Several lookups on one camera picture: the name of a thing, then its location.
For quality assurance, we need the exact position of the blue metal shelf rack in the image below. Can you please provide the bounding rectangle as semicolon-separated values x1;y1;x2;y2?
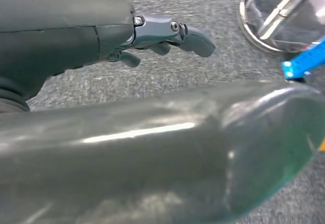
282;36;325;82

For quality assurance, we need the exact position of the chrome stanchion post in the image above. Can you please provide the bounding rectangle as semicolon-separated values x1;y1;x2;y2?
238;0;325;54

